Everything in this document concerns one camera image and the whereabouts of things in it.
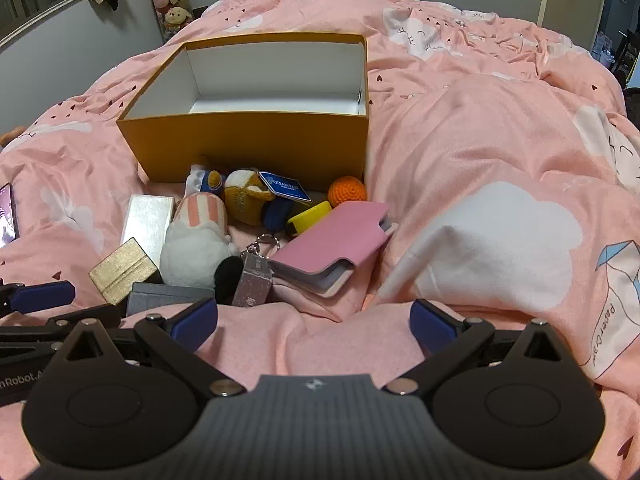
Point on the dark chair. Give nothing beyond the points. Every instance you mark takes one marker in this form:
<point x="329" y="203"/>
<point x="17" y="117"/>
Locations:
<point x="627" y="55"/>

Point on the black and white plush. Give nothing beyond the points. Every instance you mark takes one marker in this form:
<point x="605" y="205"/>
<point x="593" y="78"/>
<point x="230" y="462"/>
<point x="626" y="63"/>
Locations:
<point x="245" y="200"/>

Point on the smartphone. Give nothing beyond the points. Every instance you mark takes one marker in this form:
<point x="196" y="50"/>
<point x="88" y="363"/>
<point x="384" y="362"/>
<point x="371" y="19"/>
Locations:
<point x="6" y="215"/>

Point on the orange crochet ball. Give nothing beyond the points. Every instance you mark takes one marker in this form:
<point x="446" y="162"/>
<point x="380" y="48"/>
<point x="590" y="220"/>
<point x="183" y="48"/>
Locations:
<point x="347" y="191"/>

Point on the orange cardboard box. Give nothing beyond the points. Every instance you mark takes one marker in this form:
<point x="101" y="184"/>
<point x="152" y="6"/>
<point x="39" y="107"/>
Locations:
<point x="240" y="145"/>

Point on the pink printed blanket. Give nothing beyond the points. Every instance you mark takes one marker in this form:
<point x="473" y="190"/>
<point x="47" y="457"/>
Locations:
<point x="475" y="135"/>

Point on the pink card holder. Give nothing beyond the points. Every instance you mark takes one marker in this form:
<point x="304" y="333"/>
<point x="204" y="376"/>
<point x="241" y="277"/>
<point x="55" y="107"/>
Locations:
<point x="335" y="240"/>

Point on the pink striped white plush toy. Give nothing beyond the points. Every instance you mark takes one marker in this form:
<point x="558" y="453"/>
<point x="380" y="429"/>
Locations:
<point x="197" y="245"/>

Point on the white and blue plush toy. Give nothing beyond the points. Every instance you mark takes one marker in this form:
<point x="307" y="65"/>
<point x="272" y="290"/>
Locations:
<point x="202" y="180"/>

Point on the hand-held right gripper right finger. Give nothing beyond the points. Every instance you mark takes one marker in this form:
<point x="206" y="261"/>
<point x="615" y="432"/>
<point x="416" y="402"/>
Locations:
<point x="431" y="324"/>

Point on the small gold box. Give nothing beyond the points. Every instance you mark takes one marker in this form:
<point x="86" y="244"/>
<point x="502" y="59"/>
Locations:
<point x="125" y="272"/>

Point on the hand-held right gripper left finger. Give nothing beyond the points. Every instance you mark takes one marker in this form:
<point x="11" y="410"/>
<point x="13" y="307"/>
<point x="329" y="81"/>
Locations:
<point x="192" y="321"/>

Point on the silver white rectangular box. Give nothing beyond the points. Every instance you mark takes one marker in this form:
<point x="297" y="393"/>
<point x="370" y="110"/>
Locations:
<point x="147" y="222"/>

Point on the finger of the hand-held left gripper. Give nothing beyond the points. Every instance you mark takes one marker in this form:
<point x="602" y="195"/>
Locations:
<point x="42" y="296"/>
<point x="85" y="316"/>

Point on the grey box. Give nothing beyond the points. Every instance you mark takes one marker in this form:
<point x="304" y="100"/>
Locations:
<point x="165" y="297"/>

